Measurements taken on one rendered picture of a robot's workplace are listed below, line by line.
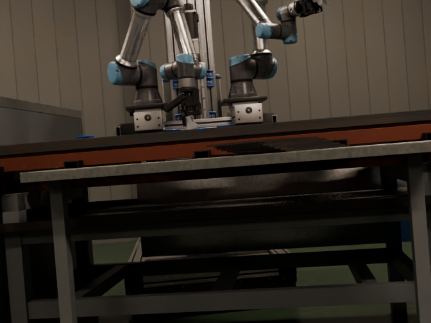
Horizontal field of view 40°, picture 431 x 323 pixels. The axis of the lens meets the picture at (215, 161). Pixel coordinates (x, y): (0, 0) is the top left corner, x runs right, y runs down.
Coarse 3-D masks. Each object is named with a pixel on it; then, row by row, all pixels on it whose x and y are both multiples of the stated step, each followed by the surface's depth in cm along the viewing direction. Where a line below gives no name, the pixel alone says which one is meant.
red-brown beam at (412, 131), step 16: (336, 128) 198; (352, 128) 197; (368, 128) 196; (384, 128) 193; (400, 128) 192; (416, 128) 192; (144, 144) 206; (160, 144) 205; (176, 144) 202; (192, 144) 201; (208, 144) 200; (352, 144) 194; (0, 160) 210; (16, 160) 209; (32, 160) 208; (48, 160) 207; (64, 160) 207; (96, 160) 205; (112, 160) 204; (128, 160) 204; (144, 160) 203
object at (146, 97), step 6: (138, 90) 306; (144, 90) 304; (150, 90) 305; (156, 90) 307; (138, 96) 306; (144, 96) 303; (150, 96) 304; (156, 96) 306; (138, 102) 304; (144, 102) 303; (150, 102) 303; (156, 102) 304; (162, 102) 310
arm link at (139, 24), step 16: (144, 0) 273; (160, 0) 278; (144, 16) 280; (128, 32) 287; (144, 32) 287; (128, 48) 289; (112, 64) 294; (128, 64) 293; (112, 80) 297; (128, 80) 298
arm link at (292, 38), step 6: (282, 24) 292; (288, 24) 293; (294, 24) 294; (282, 30) 290; (288, 30) 292; (294, 30) 294; (282, 36) 292; (288, 36) 293; (294, 36) 294; (288, 42) 294; (294, 42) 296
